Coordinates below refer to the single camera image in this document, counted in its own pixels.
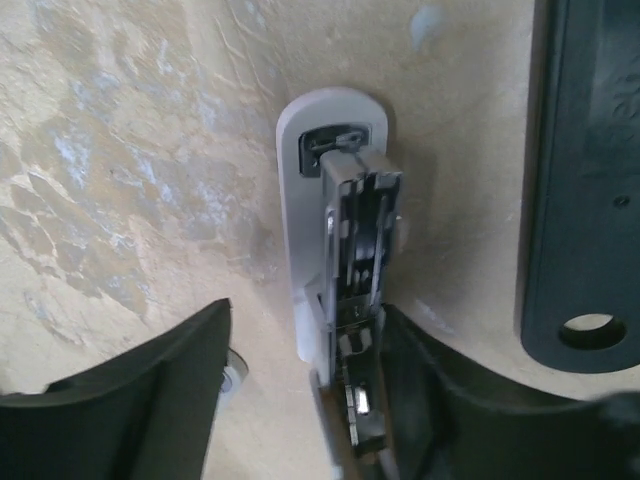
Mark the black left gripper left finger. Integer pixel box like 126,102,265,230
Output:
1,299,231,479

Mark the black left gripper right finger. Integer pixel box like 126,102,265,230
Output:
382,304,639,479

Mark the black stapler top cover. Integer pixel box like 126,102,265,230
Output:
514,1,639,374

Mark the small white stapler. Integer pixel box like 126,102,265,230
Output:
276,87,403,457

